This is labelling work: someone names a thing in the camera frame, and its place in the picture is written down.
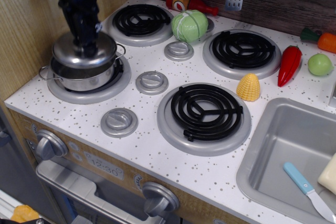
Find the grey oven door handle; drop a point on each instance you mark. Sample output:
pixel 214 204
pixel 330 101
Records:
pixel 83 191

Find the right oven knob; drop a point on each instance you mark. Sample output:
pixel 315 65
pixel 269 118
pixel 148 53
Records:
pixel 159 199

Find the oven knob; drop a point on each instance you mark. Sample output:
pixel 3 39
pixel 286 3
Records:
pixel 49 145
pixel 159 199

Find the steel pot lid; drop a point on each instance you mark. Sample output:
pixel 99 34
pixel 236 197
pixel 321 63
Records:
pixel 71 53

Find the small steel pot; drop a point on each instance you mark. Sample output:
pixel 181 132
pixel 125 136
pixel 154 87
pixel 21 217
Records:
pixel 81 80

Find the left oven knob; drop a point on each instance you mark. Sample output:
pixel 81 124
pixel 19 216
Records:
pixel 49 145

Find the grey stovetop knob back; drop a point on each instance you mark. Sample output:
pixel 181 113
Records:
pixel 179 51

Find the red toy ketchup bottle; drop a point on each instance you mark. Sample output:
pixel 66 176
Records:
pixel 199 5

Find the stove burner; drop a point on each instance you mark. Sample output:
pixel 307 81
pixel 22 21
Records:
pixel 140 25
pixel 203 119
pixel 235 53
pixel 116 85

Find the blue handled toy knife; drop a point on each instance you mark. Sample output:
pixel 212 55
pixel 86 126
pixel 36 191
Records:
pixel 307 189

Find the grey stovetop knob middle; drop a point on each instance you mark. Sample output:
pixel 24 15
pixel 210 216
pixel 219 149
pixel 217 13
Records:
pixel 152 83

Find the front left stove burner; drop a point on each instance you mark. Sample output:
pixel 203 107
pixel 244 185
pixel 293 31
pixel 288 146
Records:
pixel 116 85

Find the grey faucet base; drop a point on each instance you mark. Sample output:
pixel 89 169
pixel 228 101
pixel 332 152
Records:
pixel 332 100

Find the yellow toy corn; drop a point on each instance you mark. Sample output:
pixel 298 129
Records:
pixel 248 88

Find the front right stove burner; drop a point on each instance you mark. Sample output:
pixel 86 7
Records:
pixel 203 119

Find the cream toy butter block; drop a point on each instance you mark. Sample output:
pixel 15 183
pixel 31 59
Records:
pixel 327 177

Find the back left stove burner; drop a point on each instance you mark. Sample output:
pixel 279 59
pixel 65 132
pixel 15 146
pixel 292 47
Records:
pixel 140 25

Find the yellow toy on floor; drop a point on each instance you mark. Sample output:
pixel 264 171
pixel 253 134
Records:
pixel 24 213

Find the orange toy carrot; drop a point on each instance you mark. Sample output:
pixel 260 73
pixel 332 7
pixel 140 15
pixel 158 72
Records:
pixel 325 41

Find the green toy apple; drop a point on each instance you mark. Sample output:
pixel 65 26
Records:
pixel 320 65

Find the back right stove burner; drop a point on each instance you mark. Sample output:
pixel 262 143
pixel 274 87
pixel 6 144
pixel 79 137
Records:
pixel 235 53

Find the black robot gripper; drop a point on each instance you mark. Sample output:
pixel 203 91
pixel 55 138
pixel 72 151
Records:
pixel 85 31

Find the grey toy sink basin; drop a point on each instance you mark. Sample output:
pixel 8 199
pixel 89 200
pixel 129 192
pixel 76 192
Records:
pixel 288 131

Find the red toy chili pepper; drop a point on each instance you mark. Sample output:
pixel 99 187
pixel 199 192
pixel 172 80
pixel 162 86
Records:
pixel 290 61

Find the green toy cabbage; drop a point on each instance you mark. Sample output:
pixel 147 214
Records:
pixel 189 26

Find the grey stovetop knob front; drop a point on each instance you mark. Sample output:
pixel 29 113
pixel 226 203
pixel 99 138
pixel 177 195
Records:
pixel 119 122

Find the grey stovetop knob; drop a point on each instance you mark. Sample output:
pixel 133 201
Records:
pixel 119 122
pixel 152 83
pixel 179 51

